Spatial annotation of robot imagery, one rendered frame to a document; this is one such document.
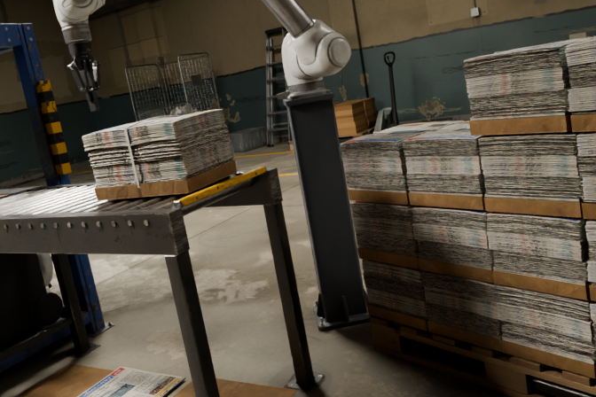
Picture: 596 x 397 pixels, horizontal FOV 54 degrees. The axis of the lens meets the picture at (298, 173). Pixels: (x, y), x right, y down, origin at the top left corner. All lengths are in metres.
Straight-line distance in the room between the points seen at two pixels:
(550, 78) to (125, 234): 1.23
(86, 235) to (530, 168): 1.30
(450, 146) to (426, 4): 7.10
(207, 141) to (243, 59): 8.46
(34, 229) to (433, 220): 1.29
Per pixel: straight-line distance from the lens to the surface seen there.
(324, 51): 2.24
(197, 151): 1.86
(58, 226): 1.97
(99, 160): 2.02
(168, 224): 1.63
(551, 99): 1.68
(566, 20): 8.51
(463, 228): 1.92
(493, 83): 1.75
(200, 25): 10.86
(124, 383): 2.61
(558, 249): 1.77
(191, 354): 1.76
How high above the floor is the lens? 1.10
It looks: 10 degrees down
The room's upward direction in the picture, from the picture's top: 10 degrees counter-clockwise
